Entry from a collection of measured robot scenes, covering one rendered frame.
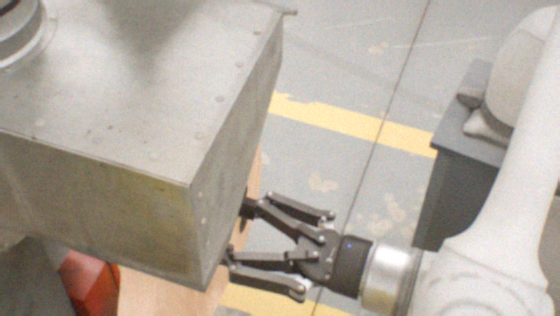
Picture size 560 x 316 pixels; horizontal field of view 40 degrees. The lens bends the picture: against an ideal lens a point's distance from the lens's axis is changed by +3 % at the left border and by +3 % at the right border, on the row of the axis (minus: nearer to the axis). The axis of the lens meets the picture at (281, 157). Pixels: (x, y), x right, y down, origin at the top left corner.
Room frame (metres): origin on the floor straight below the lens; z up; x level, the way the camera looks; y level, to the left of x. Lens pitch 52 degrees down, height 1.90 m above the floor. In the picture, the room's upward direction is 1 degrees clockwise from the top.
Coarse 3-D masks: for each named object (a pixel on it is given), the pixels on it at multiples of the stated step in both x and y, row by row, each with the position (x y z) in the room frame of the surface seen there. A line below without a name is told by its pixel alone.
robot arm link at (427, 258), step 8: (424, 256) 0.45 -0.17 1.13; (432, 256) 0.45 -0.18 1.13; (424, 264) 0.44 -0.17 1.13; (424, 272) 0.43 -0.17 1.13; (416, 280) 0.42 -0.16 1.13; (416, 288) 0.41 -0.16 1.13; (416, 296) 0.40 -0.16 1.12; (544, 296) 0.41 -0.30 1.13; (544, 304) 0.39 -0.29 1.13; (552, 304) 0.40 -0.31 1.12; (408, 312) 0.39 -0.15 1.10; (544, 312) 0.38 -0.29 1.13; (552, 312) 0.39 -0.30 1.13
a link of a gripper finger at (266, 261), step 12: (240, 252) 0.47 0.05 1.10; (252, 252) 0.47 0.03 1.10; (264, 252) 0.47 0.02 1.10; (288, 252) 0.47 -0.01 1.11; (300, 252) 0.47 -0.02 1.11; (312, 252) 0.47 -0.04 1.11; (240, 264) 0.46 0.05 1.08; (252, 264) 0.46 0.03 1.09; (264, 264) 0.46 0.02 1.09; (276, 264) 0.46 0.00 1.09; (288, 264) 0.46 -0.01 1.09
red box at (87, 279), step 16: (80, 256) 0.74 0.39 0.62; (64, 272) 0.71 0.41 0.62; (80, 272) 0.71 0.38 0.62; (96, 272) 0.71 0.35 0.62; (112, 272) 0.73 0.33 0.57; (80, 288) 0.67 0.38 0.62; (96, 288) 0.68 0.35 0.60; (112, 288) 0.72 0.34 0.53; (80, 304) 0.65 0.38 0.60; (96, 304) 0.67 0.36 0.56; (112, 304) 0.71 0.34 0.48
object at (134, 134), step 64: (64, 0) 0.43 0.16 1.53; (128, 0) 0.44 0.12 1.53; (192, 0) 0.44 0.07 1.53; (256, 0) 0.47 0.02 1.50; (64, 64) 0.37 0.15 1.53; (128, 64) 0.37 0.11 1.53; (192, 64) 0.37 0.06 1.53; (256, 64) 0.38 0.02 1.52; (0, 128) 0.31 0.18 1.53; (64, 128) 0.31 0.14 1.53; (128, 128) 0.31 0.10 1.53; (192, 128) 0.31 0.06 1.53; (256, 128) 0.37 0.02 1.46; (0, 192) 0.32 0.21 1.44; (64, 192) 0.30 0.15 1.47; (128, 192) 0.28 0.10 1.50; (192, 192) 0.27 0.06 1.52; (128, 256) 0.29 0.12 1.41; (192, 256) 0.27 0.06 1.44
